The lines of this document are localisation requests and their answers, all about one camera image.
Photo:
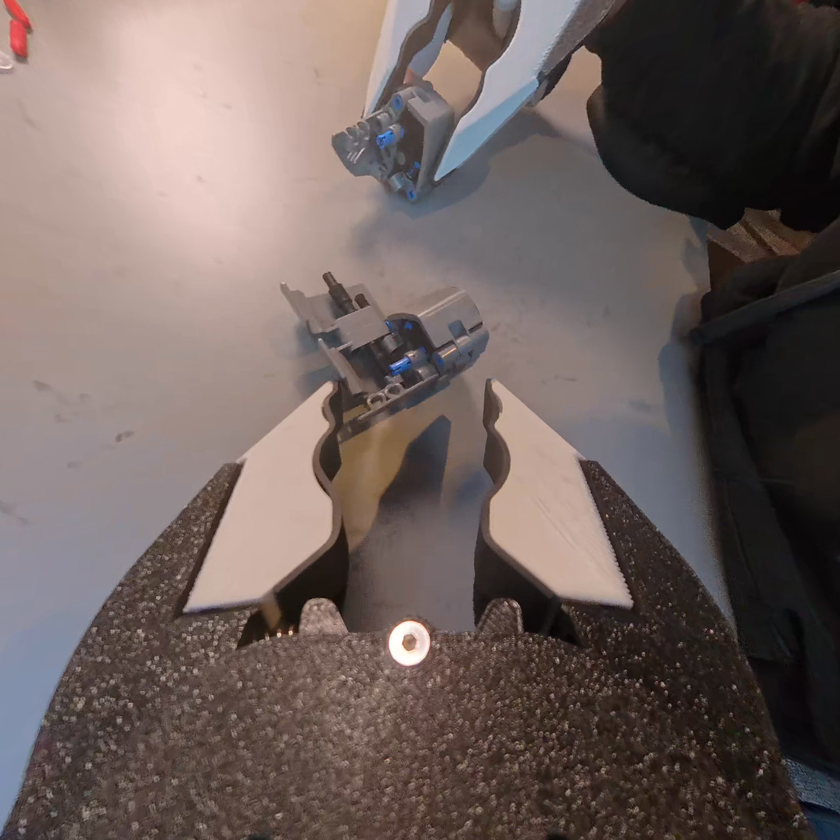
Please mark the grey brick wheel assembly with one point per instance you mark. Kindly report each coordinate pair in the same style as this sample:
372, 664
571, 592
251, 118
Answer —
436, 124

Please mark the blue brick pin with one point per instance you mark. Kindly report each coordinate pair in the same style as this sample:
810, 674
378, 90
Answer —
384, 136

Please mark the person's right hand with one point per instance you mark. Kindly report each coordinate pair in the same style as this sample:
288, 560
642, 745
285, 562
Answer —
479, 33

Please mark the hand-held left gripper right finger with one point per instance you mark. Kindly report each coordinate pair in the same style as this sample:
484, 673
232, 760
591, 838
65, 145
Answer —
558, 525

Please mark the pile of small brick parts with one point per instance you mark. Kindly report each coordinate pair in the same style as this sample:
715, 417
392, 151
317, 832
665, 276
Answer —
16, 33

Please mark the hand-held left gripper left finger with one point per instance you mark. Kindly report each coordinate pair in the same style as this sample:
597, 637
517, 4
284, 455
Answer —
262, 525

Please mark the grey desk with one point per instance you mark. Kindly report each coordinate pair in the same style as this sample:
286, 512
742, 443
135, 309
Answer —
164, 262

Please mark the person's right forearm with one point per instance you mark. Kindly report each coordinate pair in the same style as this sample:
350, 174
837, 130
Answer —
722, 98

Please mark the person's black hoodie torso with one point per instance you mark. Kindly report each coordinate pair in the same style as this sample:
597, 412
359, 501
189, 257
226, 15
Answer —
781, 459

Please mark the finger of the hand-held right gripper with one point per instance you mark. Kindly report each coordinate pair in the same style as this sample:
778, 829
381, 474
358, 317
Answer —
387, 59
518, 79

